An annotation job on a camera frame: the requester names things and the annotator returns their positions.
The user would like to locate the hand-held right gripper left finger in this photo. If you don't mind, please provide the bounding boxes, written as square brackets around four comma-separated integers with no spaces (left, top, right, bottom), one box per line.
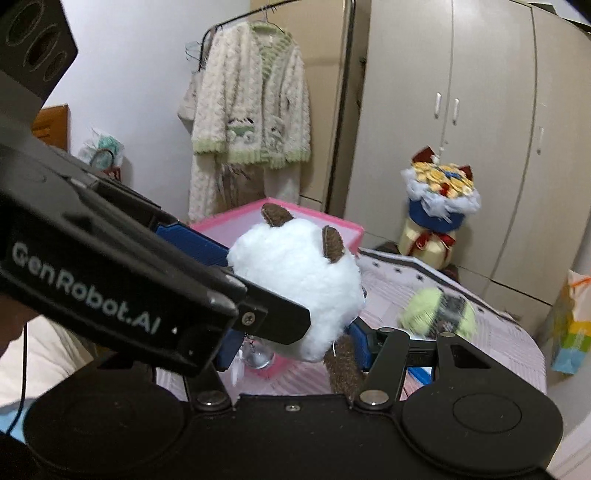
[185,328,246,411]

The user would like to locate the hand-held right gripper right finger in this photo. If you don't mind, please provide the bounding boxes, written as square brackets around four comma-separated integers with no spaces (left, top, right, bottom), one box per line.
[349,320,492,409]

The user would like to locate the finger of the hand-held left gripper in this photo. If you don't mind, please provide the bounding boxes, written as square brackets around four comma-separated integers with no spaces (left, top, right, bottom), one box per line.
[99,176,232,269]
[224,271,311,345]

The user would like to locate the white plush toy brown ears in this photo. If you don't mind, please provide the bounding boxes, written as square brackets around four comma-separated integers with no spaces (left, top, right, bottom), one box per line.
[228,203,370,402]

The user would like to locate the pink storage box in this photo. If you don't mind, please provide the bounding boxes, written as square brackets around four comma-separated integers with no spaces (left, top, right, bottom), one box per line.
[189,196,365,380]

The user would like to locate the cream fleece pants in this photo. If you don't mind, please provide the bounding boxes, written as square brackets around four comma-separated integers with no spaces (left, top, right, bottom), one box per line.
[188,154,305,223]

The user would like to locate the green yarn ball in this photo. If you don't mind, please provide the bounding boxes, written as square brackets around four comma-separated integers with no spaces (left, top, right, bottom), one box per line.
[399,287,476,337]

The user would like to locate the cream clothing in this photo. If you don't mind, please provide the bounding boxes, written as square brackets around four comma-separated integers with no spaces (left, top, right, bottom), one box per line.
[0,316,100,409]

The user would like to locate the striped pink bed sheet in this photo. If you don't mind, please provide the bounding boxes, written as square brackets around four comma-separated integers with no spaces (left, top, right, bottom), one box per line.
[154,247,548,403]

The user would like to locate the white plastic bag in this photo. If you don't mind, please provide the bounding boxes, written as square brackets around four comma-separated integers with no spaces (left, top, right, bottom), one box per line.
[78,127,125,169]

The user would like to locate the beige hanging garment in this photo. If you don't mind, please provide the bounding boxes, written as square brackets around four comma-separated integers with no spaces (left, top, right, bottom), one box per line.
[178,69,205,136]

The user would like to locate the brown wooden board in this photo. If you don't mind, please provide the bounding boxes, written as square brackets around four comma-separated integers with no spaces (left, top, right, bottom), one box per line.
[30,105,70,154]

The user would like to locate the cream green fleece cardigan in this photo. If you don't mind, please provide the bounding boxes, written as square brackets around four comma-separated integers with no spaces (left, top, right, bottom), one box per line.
[190,21,311,169]

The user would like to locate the yellow flower bouquet blue wrap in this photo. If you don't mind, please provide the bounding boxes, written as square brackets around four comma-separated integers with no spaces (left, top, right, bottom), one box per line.
[399,147,482,271]

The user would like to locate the black clothes rack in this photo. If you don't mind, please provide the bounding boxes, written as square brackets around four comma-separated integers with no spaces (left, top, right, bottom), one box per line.
[202,0,358,215]

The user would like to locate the beige wardrobe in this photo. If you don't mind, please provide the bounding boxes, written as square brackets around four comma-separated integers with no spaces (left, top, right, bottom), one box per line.
[249,0,591,337]

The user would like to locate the colourful paper gift bag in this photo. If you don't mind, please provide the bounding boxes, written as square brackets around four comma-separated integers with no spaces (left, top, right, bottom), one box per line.
[549,270,591,376]

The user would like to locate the black cable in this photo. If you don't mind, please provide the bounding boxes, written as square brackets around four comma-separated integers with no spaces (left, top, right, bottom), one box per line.
[7,320,29,437]

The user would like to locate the wire clothes hanger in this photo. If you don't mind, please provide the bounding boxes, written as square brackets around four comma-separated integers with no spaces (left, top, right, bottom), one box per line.
[185,41,207,72]

